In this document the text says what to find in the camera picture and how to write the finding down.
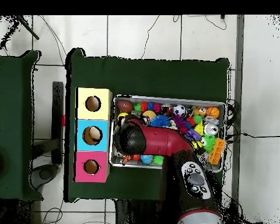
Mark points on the purple plastic block toy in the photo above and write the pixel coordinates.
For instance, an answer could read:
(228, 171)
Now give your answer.
(194, 134)

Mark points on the black and white soccer ball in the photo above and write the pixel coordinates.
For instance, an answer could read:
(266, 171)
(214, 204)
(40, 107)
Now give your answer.
(179, 110)

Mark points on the dark green side table cloth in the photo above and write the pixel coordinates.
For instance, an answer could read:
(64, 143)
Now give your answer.
(9, 105)

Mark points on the orange toy basketball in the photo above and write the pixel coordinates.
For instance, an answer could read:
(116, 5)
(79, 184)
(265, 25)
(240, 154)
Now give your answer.
(212, 112)

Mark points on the brown toy football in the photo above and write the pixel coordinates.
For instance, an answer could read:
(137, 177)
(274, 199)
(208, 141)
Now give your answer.
(124, 106)

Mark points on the large blue spiky ball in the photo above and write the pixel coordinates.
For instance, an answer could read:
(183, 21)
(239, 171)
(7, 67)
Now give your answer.
(159, 121)

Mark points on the shallow clear mesh bin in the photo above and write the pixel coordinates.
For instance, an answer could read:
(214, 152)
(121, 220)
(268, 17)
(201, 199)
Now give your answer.
(189, 100)

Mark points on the black panel stand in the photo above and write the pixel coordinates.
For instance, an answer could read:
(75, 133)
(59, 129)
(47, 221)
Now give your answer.
(57, 121)

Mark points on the orange plastic toy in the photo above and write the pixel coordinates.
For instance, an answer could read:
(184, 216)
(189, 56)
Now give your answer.
(217, 151)

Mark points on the yellow ball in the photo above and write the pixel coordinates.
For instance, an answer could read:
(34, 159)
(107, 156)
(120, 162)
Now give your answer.
(121, 115)

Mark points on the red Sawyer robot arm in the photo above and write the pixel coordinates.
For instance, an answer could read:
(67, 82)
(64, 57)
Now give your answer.
(163, 140)

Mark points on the black tripod leg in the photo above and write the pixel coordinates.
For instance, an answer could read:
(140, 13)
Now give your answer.
(26, 27)

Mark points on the green spiky toy with eyes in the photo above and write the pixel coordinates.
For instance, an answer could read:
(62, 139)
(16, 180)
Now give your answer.
(208, 142)

